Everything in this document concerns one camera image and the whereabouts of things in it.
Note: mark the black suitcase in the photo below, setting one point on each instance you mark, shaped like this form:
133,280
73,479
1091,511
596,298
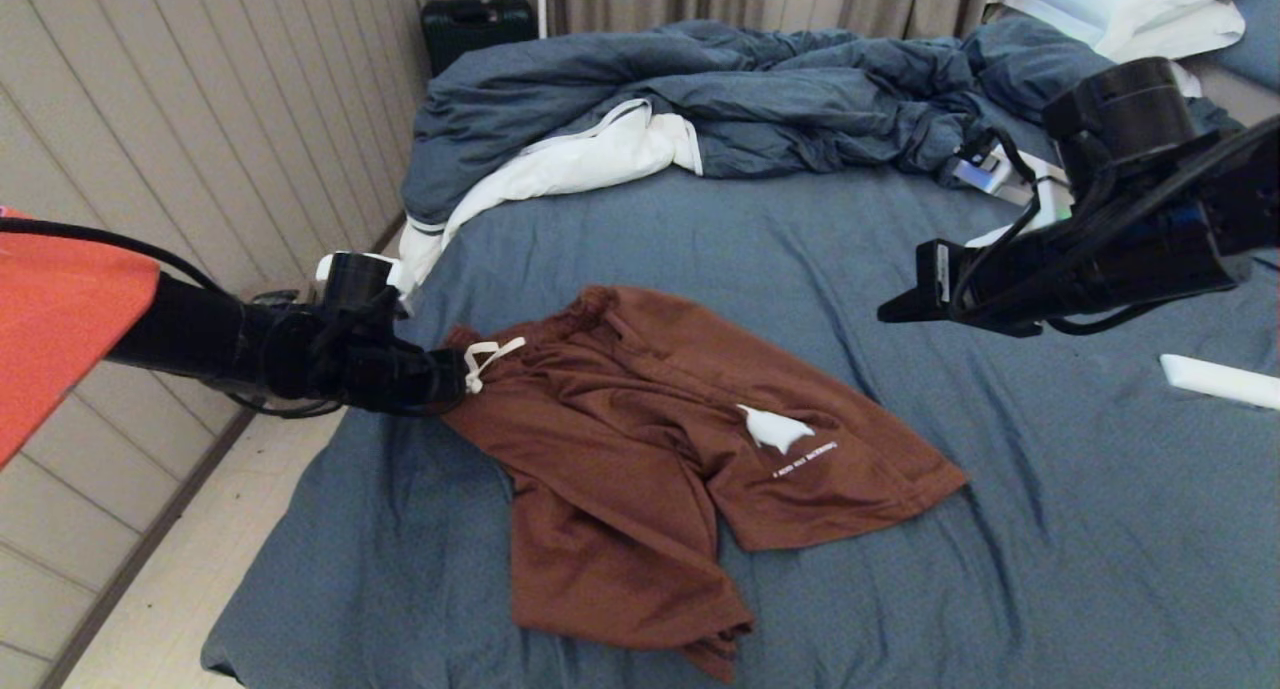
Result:
478,31

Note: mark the flat white rectangular object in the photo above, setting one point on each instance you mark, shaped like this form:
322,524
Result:
1220,381

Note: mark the black and orange left arm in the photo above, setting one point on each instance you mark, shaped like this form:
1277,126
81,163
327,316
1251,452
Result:
60,309

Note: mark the beige headboard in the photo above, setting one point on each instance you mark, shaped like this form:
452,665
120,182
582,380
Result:
1245,94

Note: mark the crumpled blue duvet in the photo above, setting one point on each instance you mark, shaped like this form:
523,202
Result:
780,89

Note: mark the blue bed sheet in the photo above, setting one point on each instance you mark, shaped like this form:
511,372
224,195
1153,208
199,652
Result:
850,589

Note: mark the blue pillow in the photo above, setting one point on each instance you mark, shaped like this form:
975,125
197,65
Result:
1255,34

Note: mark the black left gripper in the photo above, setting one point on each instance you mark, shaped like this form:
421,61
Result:
350,364

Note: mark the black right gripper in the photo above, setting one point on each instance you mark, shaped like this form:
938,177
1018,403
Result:
1130,259

